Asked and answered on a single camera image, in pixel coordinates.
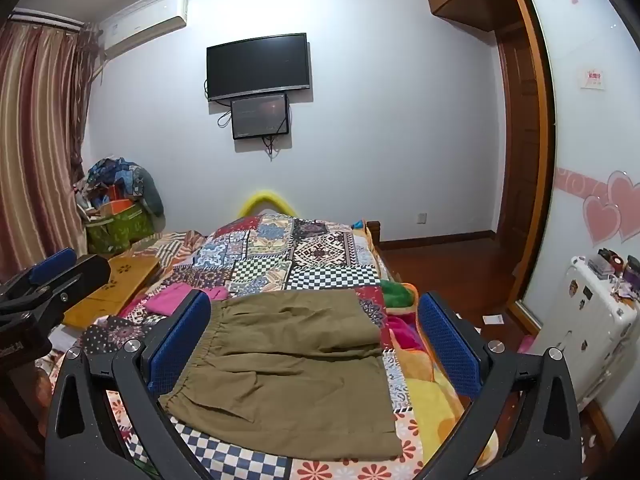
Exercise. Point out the yellow wooden folding table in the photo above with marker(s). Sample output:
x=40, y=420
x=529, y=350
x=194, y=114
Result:
x=115, y=285

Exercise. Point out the wooden bed frame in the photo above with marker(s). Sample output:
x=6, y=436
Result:
x=385, y=255

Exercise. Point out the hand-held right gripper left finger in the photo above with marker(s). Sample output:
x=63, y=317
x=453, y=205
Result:
x=187, y=330

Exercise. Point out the striped red curtain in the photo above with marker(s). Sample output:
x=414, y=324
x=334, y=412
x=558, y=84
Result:
x=35, y=135

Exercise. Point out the white stickered suitcase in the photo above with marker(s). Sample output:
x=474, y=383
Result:
x=580, y=330

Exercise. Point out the yellow curved headboard cushion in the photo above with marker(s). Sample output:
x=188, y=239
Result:
x=267, y=197

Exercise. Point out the white red door sticker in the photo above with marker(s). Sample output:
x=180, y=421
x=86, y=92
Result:
x=593, y=78

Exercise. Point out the small items on suitcase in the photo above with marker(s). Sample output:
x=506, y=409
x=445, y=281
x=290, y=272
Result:
x=615, y=270

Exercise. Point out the white air conditioner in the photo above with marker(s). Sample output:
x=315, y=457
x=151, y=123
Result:
x=140, y=25

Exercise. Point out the pile of clothes and bags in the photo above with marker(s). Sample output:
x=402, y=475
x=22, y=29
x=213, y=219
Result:
x=125, y=180

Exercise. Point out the pink slipper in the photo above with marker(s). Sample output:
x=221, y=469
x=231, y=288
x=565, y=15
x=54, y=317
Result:
x=527, y=346

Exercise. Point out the black wall television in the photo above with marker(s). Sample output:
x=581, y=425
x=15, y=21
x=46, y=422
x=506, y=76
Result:
x=257, y=66

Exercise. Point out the olive green pants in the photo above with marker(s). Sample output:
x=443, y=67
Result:
x=300, y=360

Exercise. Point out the pink cloth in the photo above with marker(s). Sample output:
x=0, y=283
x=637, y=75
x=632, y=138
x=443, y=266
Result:
x=175, y=299

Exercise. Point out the white heart-print wardrobe door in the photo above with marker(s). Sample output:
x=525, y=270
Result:
x=590, y=150

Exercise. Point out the brown wooden door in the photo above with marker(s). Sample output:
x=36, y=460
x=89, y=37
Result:
x=522, y=150

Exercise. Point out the white wall socket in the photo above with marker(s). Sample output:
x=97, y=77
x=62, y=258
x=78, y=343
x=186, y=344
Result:
x=422, y=218

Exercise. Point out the patchwork printed bed sheet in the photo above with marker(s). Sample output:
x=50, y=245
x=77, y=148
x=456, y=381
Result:
x=320, y=265

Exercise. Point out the white paper sheet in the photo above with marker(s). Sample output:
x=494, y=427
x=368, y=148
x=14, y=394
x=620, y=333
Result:
x=493, y=319

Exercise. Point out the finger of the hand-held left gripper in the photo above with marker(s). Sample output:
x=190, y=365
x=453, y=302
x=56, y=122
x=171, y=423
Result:
x=82, y=280
x=50, y=264

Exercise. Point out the orange box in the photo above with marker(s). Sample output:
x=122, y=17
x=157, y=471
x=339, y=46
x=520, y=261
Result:
x=116, y=207

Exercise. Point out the colourful fleece blanket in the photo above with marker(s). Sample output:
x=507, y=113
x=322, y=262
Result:
x=435, y=410

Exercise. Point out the small black wall monitor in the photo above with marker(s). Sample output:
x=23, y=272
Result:
x=260, y=116

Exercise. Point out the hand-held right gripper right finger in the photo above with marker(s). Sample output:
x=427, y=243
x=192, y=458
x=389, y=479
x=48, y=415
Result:
x=445, y=340

